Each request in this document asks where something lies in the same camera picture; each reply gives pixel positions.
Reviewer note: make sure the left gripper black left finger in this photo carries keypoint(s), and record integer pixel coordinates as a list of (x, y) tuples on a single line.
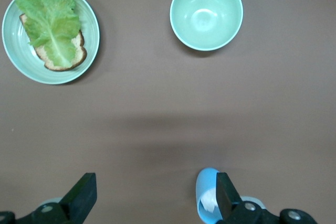
[(78, 200)]

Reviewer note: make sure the light green bowl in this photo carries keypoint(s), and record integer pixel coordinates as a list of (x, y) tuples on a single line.
[(207, 11)]

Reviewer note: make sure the bread slice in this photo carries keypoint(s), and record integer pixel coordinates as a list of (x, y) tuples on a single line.
[(78, 51)]

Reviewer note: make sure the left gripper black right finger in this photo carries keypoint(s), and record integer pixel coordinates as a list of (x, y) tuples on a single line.
[(228, 203)]

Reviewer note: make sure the blue plastic cup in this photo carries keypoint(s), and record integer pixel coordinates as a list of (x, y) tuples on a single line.
[(206, 182)]

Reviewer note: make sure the light green plate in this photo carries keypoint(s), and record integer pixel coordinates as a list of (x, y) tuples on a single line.
[(18, 58)]

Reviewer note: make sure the green lettuce leaf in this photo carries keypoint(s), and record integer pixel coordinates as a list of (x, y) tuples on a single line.
[(50, 24)]

